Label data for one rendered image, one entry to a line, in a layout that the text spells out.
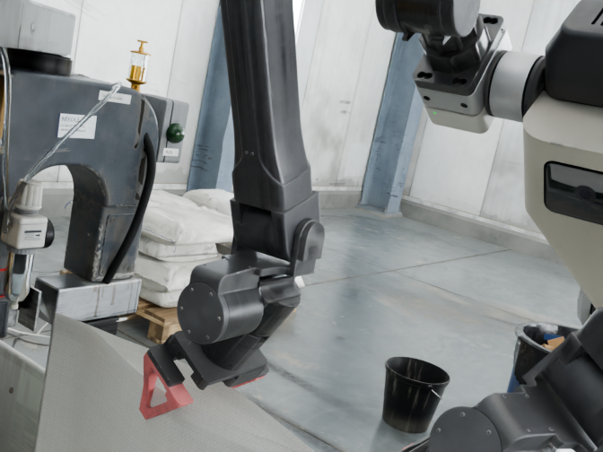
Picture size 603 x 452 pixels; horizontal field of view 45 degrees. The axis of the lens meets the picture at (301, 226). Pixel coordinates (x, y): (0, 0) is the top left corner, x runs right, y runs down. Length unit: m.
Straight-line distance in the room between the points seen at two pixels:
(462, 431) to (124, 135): 0.65
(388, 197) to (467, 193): 1.02
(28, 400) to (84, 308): 0.59
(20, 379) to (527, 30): 8.18
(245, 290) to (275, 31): 0.23
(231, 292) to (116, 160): 0.40
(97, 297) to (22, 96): 0.31
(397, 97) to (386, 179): 1.06
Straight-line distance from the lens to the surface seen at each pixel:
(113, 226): 1.04
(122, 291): 1.09
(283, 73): 0.65
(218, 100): 6.91
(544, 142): 0.93
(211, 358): 0.76
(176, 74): 6.66
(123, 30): 6.23
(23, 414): 1.64
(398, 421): 3.37
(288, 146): 0.67
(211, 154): 6.93
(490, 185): 9.18
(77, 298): 1.04
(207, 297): 0.66
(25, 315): 1.03
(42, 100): 0.93
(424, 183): 9.54
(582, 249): 1.03
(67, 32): 0.98
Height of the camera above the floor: 1.39
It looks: 11 degrees down
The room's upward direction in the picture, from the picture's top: 12 degrees clockwise
